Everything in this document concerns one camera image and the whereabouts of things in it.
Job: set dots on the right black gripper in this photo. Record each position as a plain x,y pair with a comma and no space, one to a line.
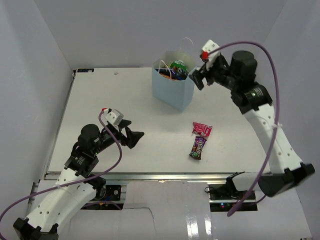
197,76

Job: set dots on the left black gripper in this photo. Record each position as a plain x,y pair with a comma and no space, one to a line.
132,137

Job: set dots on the green snack bag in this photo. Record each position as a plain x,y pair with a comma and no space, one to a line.
179,67

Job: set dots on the orange potato chip bag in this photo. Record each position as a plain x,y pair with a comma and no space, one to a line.
172,75

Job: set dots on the brown M&M's packet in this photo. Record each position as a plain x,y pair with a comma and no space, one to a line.
197,148

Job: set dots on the blue snack bag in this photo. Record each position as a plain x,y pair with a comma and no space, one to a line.
158,69

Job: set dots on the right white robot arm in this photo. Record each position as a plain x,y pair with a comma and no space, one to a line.
287,170

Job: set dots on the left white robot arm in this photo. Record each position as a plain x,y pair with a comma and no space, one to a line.
76,184

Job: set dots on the light blue paper bag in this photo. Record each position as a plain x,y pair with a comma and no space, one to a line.
176,93

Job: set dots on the pink candy packet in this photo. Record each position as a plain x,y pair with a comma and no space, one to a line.
201,129

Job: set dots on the left blue table label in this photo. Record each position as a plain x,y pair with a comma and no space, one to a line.
85,70

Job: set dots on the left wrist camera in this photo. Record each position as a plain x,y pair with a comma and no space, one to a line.
112,116

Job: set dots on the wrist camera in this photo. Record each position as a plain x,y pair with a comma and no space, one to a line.
112,116
210,52

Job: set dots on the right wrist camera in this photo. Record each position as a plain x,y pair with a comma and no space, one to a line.
210,52

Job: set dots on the aluminium front rail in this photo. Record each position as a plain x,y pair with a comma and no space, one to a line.
125,176

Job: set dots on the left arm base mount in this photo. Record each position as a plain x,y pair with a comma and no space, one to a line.
109,193

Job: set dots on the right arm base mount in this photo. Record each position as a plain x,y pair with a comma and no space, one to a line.
226,191

